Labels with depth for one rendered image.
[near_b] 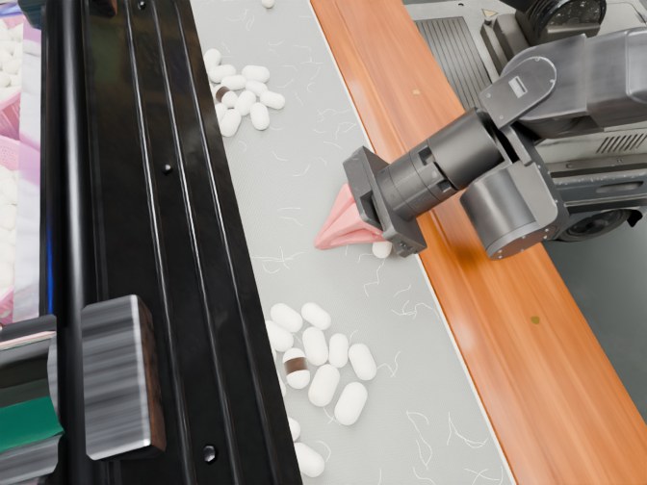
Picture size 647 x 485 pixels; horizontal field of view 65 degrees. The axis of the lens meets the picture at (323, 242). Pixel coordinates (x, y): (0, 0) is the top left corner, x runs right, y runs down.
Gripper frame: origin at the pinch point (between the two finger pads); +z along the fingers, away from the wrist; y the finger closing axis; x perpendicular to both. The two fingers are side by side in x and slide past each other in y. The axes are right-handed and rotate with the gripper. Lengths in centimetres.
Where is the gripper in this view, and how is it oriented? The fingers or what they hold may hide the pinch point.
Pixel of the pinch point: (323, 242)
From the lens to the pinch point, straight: 52.8
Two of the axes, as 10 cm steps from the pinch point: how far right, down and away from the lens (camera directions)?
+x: 6.1, 2.5, 7.5
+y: 2.5, 8.4, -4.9
